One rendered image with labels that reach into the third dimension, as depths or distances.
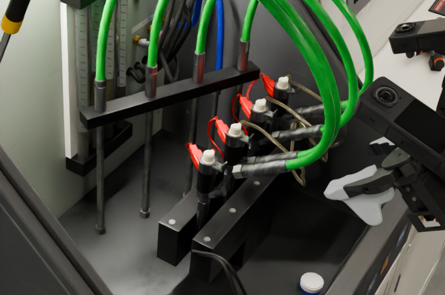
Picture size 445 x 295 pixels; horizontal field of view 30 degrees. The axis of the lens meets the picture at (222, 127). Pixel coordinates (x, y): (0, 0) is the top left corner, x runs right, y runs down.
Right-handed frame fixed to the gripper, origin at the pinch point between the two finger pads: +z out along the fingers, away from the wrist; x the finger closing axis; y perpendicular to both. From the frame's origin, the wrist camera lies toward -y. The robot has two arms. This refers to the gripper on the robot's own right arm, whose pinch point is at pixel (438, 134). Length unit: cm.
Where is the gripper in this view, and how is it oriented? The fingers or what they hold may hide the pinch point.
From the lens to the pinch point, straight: 118.5
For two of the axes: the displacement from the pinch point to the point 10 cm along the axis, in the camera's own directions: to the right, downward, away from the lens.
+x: 5.1, -4.9, 7.0
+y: 8.6, 3.8, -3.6
